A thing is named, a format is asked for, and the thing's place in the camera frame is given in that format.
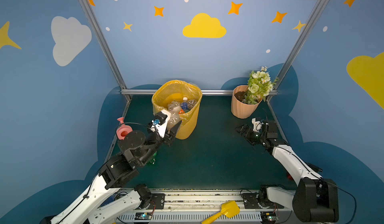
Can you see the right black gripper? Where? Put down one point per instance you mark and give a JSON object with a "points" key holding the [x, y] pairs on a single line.
{"points": [[252, 133]]}

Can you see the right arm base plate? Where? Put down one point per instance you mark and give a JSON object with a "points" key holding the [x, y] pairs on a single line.
{"points": [[252, 200]]}

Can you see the yellow toy shovel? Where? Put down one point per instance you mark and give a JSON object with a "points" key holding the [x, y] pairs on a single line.
{"points": [[228, 209]]}

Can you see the green circuit board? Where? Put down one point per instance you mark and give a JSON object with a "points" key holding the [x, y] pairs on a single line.
{"points": [[143, 216], [269, 218]]}

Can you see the pink watering can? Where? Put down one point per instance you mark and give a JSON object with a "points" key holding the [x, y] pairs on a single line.
{"points": [[123, 130]]}

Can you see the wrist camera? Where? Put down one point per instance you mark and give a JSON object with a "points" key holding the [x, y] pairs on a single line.
{"points": [[159, 123], [257, 125]]}

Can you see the yellow mesh waste bin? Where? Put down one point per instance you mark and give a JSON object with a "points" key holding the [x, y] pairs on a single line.
{"points": [[189, 125]]}

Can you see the yellow plastic bin liner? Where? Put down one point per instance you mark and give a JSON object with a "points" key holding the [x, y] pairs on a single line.
{"points": [[168, 104]]}

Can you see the green bottle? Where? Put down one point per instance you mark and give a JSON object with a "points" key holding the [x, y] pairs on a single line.
{"points": [[152, 160]]}

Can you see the right green circuit board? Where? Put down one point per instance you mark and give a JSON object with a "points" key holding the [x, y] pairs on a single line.
{"points": [[269, 218]]}

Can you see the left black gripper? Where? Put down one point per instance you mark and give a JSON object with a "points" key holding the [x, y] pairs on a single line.
{"points": [[167, 133]]}

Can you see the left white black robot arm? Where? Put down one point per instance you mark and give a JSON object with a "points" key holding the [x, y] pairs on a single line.
{"points": [[112, 176]]}

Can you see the white green artificial flowers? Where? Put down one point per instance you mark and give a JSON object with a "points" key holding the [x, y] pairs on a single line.
{"points": [[259, 87]]}

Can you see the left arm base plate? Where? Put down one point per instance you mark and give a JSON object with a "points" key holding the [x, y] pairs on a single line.
{"points": [[157, 201]]}

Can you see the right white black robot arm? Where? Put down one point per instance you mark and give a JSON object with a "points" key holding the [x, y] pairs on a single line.
{"points": [[315, 199]]}

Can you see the water bottle blue label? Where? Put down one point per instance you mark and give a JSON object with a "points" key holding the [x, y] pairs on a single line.
{"points": [[184, 105]]}

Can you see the ribbed terracotta flower pot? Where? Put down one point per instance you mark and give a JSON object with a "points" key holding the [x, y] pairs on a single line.
{"points": [[239, 109]]}

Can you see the clear bottle orange label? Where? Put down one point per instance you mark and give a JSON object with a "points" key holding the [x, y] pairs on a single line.
{"points": [[174, 107], [174, 118]]}

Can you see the left green circuit board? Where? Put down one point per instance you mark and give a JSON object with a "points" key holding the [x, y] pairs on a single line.
{"points": [[143, 216]]}

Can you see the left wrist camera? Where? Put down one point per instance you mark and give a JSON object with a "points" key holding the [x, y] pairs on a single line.
{"points": [[159, 123]]}

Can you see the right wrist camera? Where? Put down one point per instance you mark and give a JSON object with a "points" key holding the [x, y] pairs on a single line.
{"points": [[257, 125]]}

